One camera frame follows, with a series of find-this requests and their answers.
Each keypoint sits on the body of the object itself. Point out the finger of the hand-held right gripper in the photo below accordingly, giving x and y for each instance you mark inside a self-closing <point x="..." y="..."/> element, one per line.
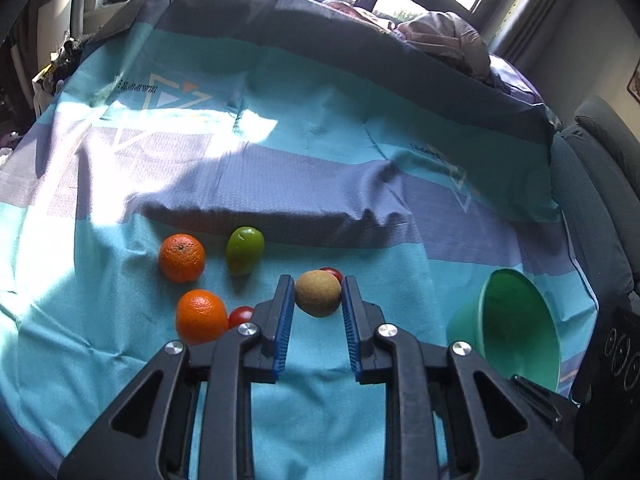
<point x="542" y="402"/>

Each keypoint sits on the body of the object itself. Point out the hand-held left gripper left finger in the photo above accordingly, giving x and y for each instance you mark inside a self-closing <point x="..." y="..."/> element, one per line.
<point x="281" y="327"/>

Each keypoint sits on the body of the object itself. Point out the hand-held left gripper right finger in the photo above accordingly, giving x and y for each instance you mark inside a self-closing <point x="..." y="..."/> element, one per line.
<point x="351" y="330"/>

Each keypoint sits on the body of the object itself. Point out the brown kiwi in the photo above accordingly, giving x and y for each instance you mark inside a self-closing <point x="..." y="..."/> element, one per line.
<point x="318" y="293"/>

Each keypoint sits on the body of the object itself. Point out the green plastic bowl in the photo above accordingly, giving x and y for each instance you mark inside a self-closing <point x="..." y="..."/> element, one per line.
<point x="515" y="330"/>

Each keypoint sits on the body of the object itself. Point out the red tomato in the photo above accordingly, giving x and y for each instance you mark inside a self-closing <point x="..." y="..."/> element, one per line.
<point x="332" y="273"/>
<point x="241" y="315"/>

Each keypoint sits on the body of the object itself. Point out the orange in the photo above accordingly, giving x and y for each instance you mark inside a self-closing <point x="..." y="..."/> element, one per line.
<point x="182" y="257"/>
<point x="201" y="317"/>

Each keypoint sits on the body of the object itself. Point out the green mango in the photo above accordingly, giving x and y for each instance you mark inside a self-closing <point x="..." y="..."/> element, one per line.
<point x="244" y="249"/>

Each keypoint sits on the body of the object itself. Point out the blue striped blanket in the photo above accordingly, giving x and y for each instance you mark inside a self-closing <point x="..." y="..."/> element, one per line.
<point x="320" y="185"/>

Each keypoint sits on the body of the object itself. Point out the grey armchair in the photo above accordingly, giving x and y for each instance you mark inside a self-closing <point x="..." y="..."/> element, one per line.
<point x="595" y="200"/>

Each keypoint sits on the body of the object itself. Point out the pink grey duvet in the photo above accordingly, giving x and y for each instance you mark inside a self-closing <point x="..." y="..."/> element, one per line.
<point x="440" y="35"/>

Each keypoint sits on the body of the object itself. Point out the white board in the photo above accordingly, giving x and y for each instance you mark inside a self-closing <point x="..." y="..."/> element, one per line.
<point x="54" y="35"/>

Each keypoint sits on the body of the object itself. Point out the grey curtain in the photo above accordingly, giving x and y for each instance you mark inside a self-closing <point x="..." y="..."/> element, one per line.
<point x="540" y="5"/>

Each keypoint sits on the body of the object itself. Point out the wall picture frame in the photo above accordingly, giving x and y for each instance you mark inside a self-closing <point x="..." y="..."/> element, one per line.
<point x="635" y="82"/>

